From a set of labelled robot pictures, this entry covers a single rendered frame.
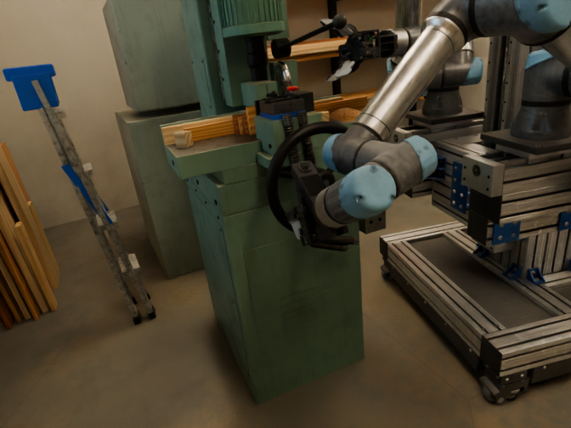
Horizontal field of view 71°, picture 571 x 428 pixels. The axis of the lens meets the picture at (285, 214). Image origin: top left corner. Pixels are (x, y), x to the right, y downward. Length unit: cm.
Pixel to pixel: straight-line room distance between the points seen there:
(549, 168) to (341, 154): 72
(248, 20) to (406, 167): 67
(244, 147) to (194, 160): 14
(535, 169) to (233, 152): 82
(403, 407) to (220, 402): 62
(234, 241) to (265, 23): 60
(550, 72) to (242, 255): 94
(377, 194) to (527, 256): 116
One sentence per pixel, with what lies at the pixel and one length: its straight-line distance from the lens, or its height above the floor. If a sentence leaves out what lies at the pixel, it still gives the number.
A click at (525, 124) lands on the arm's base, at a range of 130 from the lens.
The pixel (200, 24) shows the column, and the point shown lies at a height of 122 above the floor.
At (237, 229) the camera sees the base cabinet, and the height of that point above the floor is 66.
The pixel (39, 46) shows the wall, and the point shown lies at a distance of 351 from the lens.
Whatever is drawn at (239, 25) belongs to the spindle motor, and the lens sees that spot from 118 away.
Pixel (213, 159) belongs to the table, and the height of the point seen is 88.
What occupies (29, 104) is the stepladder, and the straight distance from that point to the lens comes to 177.
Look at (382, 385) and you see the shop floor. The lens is 155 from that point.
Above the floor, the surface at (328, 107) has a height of 93.
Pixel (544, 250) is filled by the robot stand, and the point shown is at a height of 34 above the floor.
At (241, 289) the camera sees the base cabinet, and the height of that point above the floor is 47.
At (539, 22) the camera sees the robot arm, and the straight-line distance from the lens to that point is 86.
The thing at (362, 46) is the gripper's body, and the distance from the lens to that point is 115.
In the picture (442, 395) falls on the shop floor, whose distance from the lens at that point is 155.
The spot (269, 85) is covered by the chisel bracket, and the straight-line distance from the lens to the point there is 121.
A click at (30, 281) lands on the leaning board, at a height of 19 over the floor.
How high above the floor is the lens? 112
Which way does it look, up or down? 23 degrees down
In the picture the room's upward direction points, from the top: 7 degrees counter-clockwise
